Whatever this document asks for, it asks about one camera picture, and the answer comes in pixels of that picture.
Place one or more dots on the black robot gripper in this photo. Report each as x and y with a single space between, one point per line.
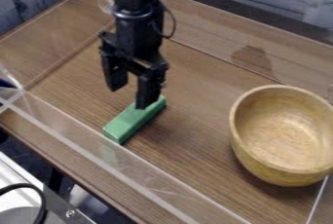
132 51

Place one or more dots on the green rectangular block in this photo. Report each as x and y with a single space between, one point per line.
132 119

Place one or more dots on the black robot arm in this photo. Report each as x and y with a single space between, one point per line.
137 6

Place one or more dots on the brown wooden bowl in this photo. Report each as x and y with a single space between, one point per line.
281 135

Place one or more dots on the clear acrylic front barrier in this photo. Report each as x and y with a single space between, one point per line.
146 193

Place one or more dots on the clear acrylic corner bracket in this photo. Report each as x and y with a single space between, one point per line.
106 6

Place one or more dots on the grey metal bracket with screw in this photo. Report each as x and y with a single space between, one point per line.
61 211

